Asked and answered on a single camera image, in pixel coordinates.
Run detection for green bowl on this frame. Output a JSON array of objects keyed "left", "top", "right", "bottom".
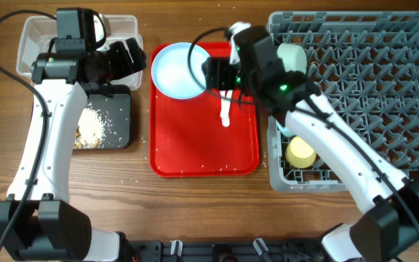
[{"left": 276, "top": 43, "right": 307, "bottom": 74}]

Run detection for food scraps with rice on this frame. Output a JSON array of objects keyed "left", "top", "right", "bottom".
[{"left": 73, "top": 103, "right": 130, "bottom": 149}]

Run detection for yellow plastic cup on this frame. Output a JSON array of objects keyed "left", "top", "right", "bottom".
[{"left": 286, "top": 136, "right": 316, "bottom": 169}]

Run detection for small light blue bowl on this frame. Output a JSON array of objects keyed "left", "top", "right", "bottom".
[{"left": 276, "top": 119, "right": 295, "bottom": 138}]

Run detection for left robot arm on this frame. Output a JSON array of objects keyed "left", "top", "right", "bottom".
[{"left": 0, "top": 7, "right": 146, "bottom": 261}]

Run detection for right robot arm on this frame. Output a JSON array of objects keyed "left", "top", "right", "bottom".
[{"left": 201, "top": 22, "right": 419, "bottom": 261}]

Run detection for grey dishwasher rack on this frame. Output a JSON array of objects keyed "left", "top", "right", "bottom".
[{"left": 266, "top": 12, "right": 419, "bottom": 180}]

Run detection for white plastic fork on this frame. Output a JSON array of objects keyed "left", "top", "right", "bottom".
[{"left": 220, "top": 90, "right": 231, "bottom": 119}]

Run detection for white plastic spoon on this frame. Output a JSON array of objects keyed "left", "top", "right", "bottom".
[{"left": 220, "top": 90, "right": 233, "bottom": 127}]

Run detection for large light blue plate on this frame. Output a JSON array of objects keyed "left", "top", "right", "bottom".
[{"left": 151, "top": 42, "right": 210, "bottom": 100}]

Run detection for black plastic tray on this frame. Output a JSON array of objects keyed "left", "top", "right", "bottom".
[{"left": 35, "top": 80, "right": 131, "bottom": 154}]

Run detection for red serving tray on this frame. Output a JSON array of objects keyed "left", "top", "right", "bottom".
[{"left": 149, "top": 41, "right": 261, "bottom": 178}]

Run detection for clear plastic bin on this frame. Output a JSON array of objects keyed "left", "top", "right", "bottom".
[{"left": 16, "top": 15, "right": 143, "bottom": 82}]

